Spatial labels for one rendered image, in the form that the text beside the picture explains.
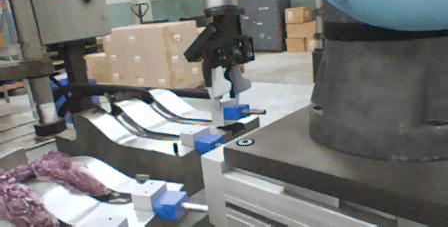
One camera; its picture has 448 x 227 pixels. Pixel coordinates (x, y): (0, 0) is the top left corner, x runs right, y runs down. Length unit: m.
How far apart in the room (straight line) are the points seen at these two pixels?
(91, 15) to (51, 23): 0.16
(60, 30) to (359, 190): 1.39
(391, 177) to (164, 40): 4.46
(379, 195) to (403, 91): 0.08
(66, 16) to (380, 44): 1.37
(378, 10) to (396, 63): 0.14
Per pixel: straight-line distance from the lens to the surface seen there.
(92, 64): 6.32
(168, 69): 4.73
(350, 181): 0.28
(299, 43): 7.65
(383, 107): 0.30
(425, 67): 0.31
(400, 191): 0.27
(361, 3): 0.16
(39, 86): 1.39
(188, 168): 0.76
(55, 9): 1.56
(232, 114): 0.82
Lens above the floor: 1.17
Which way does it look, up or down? 16 degrees down
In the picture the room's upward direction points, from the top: 7 degrees counter-clockwise
